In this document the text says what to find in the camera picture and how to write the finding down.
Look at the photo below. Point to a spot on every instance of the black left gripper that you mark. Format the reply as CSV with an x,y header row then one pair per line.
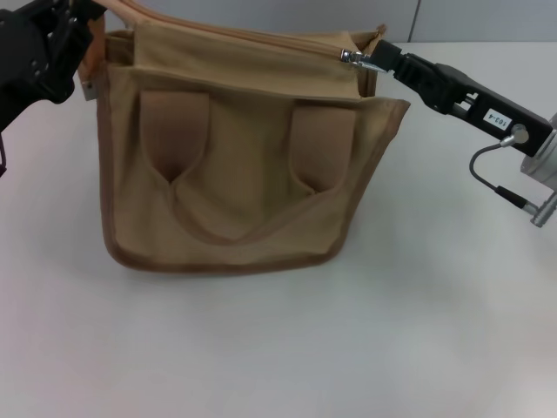
x,y
30,52

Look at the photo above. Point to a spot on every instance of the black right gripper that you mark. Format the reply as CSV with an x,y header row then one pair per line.
x,y
487,109

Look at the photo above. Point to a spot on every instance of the silver metal zipper pull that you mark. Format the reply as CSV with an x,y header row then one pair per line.
x,y
363,61

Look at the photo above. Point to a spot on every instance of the khaki canvas food bag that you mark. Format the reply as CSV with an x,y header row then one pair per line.
x,y
243,174

